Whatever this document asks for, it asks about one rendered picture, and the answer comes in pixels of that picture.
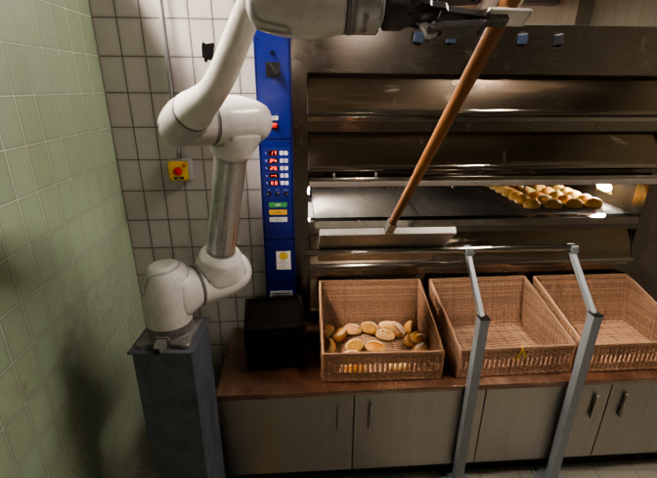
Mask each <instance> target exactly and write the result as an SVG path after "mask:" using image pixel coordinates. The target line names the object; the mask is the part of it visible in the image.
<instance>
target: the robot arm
mask: <svg viewBox="0 0 657 478"><path fill-rule="evenodd" d="M499 1H500V0H237V1H236V3H235V6H234V8H233V11H232V13H231V15H230V17H229V19H228V22H227V24H226V27H225V29H224V32H223V34H222V37H221V39H220V42H219V44H218V47H217V49H216V52H215V54H214V57H213V59H212V61H211V64H210V66H209V68H208V70H207V72H206V74H205V76H204V77H203V79H202V80H201V82H200V83H198V84H197V85H195V86H193V87H192V88H190V89H188V90H186V91H183V92H181V93H180V94H179V95H177V96H176V97H174V98H173V99H171V100H170V101H169V102H168V103H167V104H166V106H165V107H164V108H163V109H162V111H161V113H160V115H159V118H158V122H157V126H158V130H159V134H160V136H161V139H162V140H163V141H164V142H165V143H166V144H167V145H169V146H172V147H176V148H183V147H186V146H191V147H199V146H210V149H211V151H212V153H213V154H214V159H213V172H212V184H211V197H210V208H209V221H208V233H207V245H205V246H204V247H203V248H202V249H201V250H200V252H199V255H198V257H197V259H196V261H195V264H193V265H190V266H186V265H185V264H184V263H183V262H181V261H179V260H176V259H170V258H165V259H160V260H156V261H154V262H152V264H150V265H149V266H148V268H147V269H146V270H145V272H144V274H143V277H142V281H141V303H142V310H143V314H144V318H145V321H146V325H147V332H146V333H145V335H144V336H143V337H142V339H140V340H139V341H138V342H137V343H136V347H137V349H146V348H153V353H154V354H155V355H159V354H161V353H162V352H163V351H164V350H165V349H166V348H178V349H183V350H186V349H189V348H190V347H191V343H192V340H193V338H194V336H195V335H196V333H197V330H198V328H199V326H200V325H201V324H202V323H203V317H193V313H194V312H195V311H196V310H197V309H199V308H200V307H201V306H204V305H207V304H211V303H214V302H217V301H219V300H222V299H224V298H227V297H229V296H231V295H234V294H236V293H237V292H239V291H240V290H242V289H243V288H244V287H245V286H246V285H247V284H248V283H249V281H250V278H251V274H252V270H251V266H250V263H249V261H248V259H247V258H246V257H245V256H244V255H243V254H241V252H240V250H239V249H238V248H237V247H236V245H237V237H238V230H239V222H240V215H241V201H242V194H243V186H244V178H245V171H246V164H247V161H248V160H249V159H250V158H251V157H252V156H253V154H254V152H255V150H256V148H257V147H258V145H259V143H260V142H261V141H264V140H265V139H266V138H267V137H268V135H269V134H270V132H271V129H272V125H273V120H272V115H271V113H270V111H269V109H268V108H267V107H266V106H265V105H263V104H261V103H259V102H258V101H256V100H254V99H252V98H249V97H246V96H237V95H229V94H230V92H231V90H232V88H233V86H234V84H235V82H236V80H237V78H238V76H239V73H240V71H241V67H242V65H243V62H244V60H245V57H246V54H247V52H248V49H249V47H250V44H251V42H252V39H253V37H254V34H255V32H256V29H257V30H260V31H262V32H265V33H268V34H272V35H276V36H280V37H286V38H294V39H326V38H329V37H332V36H336V35H347V36H350V35H376V34H377V33H378V30H379V29H381V30H382V31H402V30H403V29H404V28H406V27H412V28H414V29H420V30H421V31H422V33H423V34H424V38H423V41H424V42H425V43H430V42H433V41H435V40H439V39H460V38H479V37H481V36H482V35H483V33H484V31H485V29H486V27H505V26H524V24H525V23H526V21H527V20H528V19H529V17H530V16H531V14H532V12H533V11H532V9H528V8H520V7H521V5H522V3H523V1H524V0H521V1H520V3H519V5H518V7H517V8H505V7H497V5H498V3H499ZM478 3H479V4H478ZM476 4H478V8H479V9H488V11H481V10H474V9H467V8H461V7H454V6H465V5H476ZM439 13H440V14H439ZM438 16H439V17H438Z"/></svg>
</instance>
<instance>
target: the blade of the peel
mask: <svg viewBox="0 0 657 478"><path fill-rule="evenodd" d="M456 233H457V231H456V227H421V228H396V229H395V231H394V233H393V234H386V233H385V232H384V228H367V229H320V235H319V249H322V248H373V247H424V246H444V245H445V244H446V243H447V242H448V241H449V240H450V239H451V238H452V237H453V236H454V235H455V234H456ZM435 254H436V253H423V254H376V255H328V256H318V262H321V261H364V260H406V259H431V258H432V257H433V256H434V255H435Z"/></svg>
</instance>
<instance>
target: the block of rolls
mask: <svg viewBox="0 0 657 478"><path fill-rule="evenodd" d="M485 187H490V189H491V190H496V193H498V194H502V196H507V197H508V199H510V200H514V201H515V203H517V204H523V206H524V207H525V208H528V209H537V208H539V207H540V206H541V204H544V205H545V207H546V208H548V209H559V208H561V207H562V204H565V207H568V208H581V207H582V206H583V204H584V205H585V207H591V208H598V207H601V206H602V201H601V200H600V199H599V198H596V197H591V196H590V195H587V194H583V195H582V194H581V193H580V192H578V191H575V190H573V189H571V188H568V187H564V186H563V185H532V186H527V187H526V188H523V187H522V186H485Z"/></svg>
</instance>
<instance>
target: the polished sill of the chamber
mask: <svg viewBox="0 0 657 478"><path fill-rule="evenodd" d="M388 218H390V217H341V218H308V228H309V229H327V228H384V226H385V224H386V222H387V220H388ZM638 220H639V216H637V215H634V214H632V213H615V214H547V215H478V216H410V217H400V218H399V220H398V222H397V225H398V226H397V227H450V226H510V225H572V224H632V223H638Z"/></svg>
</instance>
